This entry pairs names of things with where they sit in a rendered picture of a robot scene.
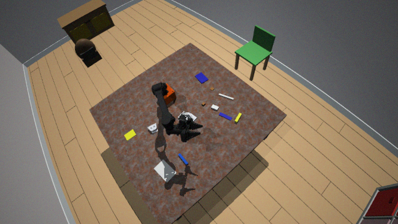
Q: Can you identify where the white rectangular plate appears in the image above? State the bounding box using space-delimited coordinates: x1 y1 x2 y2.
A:
154 160 177 182

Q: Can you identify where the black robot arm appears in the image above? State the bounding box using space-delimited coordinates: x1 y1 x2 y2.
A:
151 83 186 136

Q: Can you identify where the blue flat plate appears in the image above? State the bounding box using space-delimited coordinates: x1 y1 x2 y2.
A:
195 72 208 83

